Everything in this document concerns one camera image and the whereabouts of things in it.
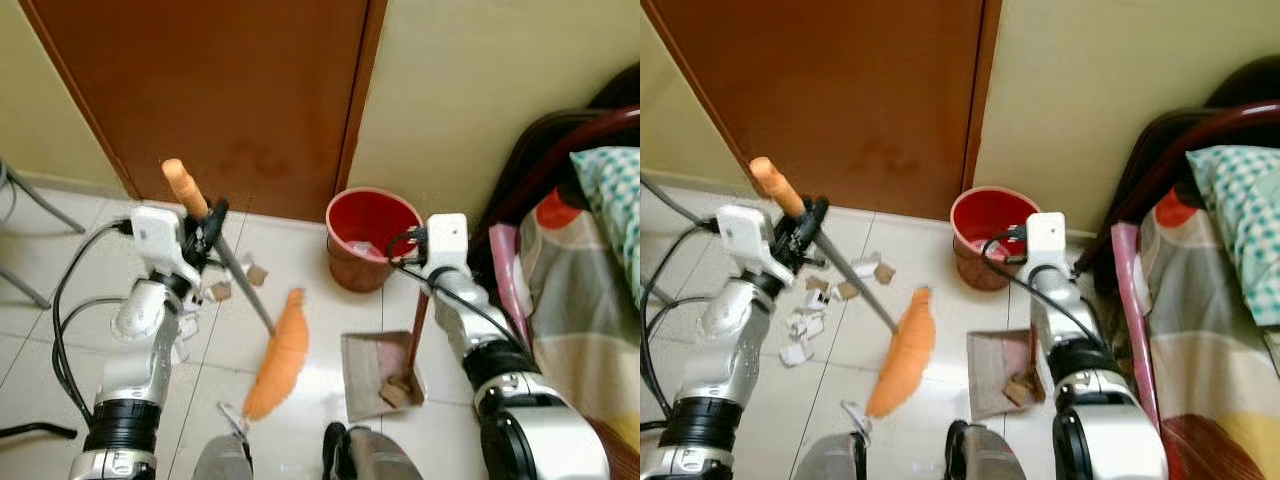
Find silver left robot leg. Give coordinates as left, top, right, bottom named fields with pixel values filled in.
left=795, top=400, right=870, bottom=480
left=190, top=403, right=254, bottom=480

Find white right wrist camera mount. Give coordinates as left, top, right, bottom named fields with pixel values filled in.
left=424, top=213, right=472, bottom=292
left=1023, top=211, right=1068, bottom=287

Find pink mattress edge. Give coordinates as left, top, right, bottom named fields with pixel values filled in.
left=1109, top=221, right=1163, bottom=433
left=487, top=222, right=543, bottom=353

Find teal checkered pillow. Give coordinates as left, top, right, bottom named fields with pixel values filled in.
left=570, top=147, right=641, bottom=303
left=1187, top=145, right=1280, bottom=327

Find silver robot leg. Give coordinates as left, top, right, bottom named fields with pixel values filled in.
left=190, top=403, right=254, bottom=480
left=944, top=419, right=1042, bottom=480
left=320, top=421, right=427, bottom=480
left=795, top=400, right=870, bottom=480

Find grey metal chair legs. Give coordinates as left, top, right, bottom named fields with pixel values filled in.
left=0, top=160, right=87, bottom=309
left=640, top=175, right=717, bottom=233

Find orange broom with metal shaft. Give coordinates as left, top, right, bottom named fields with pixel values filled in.
left=749, top=156, right=938, bottom=420
left=162, top=158, right=311, bottom=422

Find white crumpled paper scrap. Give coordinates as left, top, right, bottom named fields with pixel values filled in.
left=172, top=307, right=202, bottom=367
left=779, top=308, right=830, bottom=368

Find red plastic bucket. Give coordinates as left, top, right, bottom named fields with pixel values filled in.
left=950, top=186, right=1042, bottom=293
left=326, top=187, right=424, bottom=294

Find brown dustpan with handle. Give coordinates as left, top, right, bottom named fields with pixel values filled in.
left=966, top=325, right=1048, bottom=422
left=341, top=288, right=432, bottom=424

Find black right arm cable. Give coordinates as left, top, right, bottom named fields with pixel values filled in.
left=385, top=230, right=527, bottom=354
left=980, top=227, right=1107, bottom=351

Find dark wooden bed frame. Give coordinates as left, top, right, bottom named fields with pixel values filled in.
left=470, top=63, right=641, bottom=293
left=1075, top=55, right=1280, bottom=273

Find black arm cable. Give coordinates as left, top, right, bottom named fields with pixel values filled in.
left=385, top=230, right=527, bottom=354
left=50, top=220, right=137, bottom=427
left=980, top=227, right=1107, bottom=351
left=640, top=222, right=723, bottom=421

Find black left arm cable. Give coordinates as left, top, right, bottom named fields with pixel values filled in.
left=640, top=222, right=723, bottom=421
left=50, top=220, right=137, bottom=427

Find silver right robot leg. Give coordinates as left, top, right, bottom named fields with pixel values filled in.
left=320, top=421, right=427, bottom=480
left=944, top=419, right=1042, bottom=480

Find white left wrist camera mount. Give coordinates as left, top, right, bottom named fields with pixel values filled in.
left=716, top=204, right=797, bottom=292
left=130, top=205, right=205, bottom=292

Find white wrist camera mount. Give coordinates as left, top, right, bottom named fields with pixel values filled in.
left=424, top=213, right=472, bottom=292
left=716, top=204, right=797, bottom=292
left=130, top=205, right=205, bottom=292
left=1023, top=211, right=1068, bottom=287

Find colourful patterned bedsheet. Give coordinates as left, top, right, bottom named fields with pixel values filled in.
left=513, top=188, right=641, bottom=480
left=1138, top=186, right=1280, bottom=480

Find brown wooden door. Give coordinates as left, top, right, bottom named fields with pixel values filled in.
left=640, top=0, right=1004, bottom=222
left=20, top=0, right=389, bottom=224

